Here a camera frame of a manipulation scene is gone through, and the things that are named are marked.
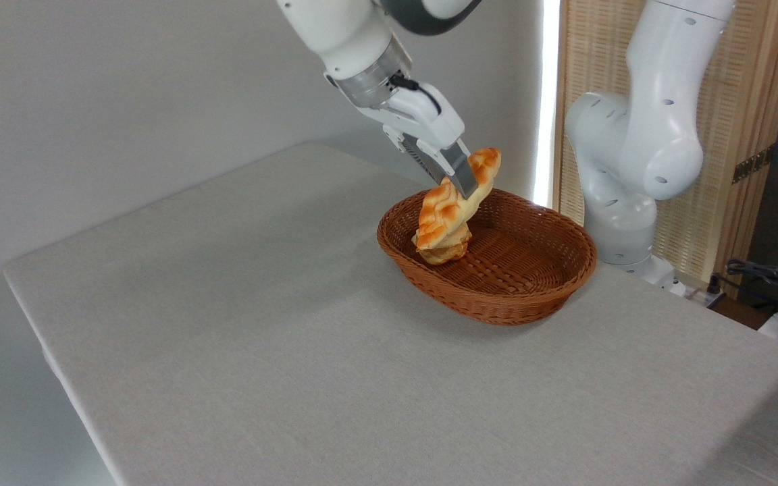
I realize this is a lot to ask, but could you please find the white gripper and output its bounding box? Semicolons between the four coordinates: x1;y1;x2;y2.
325;71;479;200

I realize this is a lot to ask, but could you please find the braided golden bread loaf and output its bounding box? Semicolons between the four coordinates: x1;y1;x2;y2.
415;148;502;251

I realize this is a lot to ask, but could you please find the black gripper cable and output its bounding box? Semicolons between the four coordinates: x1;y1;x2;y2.
389;73;442;116

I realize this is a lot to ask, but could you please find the round pale bread bun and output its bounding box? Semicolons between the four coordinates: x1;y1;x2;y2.
411;227;473;265

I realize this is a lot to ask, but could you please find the dark metal screen hinge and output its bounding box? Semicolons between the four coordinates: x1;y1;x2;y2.
732;144;777;184

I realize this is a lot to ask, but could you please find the brown wicker basket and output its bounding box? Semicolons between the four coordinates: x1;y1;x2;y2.
377;186;598;326

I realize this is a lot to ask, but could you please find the black power plug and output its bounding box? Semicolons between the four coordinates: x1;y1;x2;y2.
705;273;727;309

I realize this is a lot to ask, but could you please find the grey tablecloth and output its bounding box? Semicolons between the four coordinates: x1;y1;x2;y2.
3;142;778;486

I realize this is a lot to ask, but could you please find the black cable bundle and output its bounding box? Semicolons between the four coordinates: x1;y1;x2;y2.
725;259;778;313

